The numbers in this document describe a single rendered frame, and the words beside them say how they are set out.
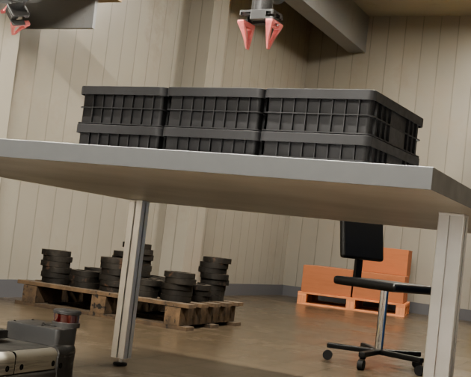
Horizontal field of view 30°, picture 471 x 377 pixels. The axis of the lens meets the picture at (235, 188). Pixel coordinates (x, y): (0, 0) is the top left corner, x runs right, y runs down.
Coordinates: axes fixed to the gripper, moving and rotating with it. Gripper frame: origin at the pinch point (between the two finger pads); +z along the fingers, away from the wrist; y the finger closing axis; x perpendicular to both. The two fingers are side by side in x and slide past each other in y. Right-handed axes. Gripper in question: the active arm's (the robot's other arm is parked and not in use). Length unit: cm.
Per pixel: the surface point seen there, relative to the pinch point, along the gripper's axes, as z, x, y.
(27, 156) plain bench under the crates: 39, 62, 19
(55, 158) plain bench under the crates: 39, 61, 12
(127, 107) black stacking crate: 18.8, 7.9, 34.8
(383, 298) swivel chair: 73, -223, 35
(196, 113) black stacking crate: 20.0, 8.1, 11.9
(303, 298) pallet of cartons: 103, -620, 255
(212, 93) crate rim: 14.7, 9.2, 6.8
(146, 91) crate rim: 14.5, 9.0, 28.2
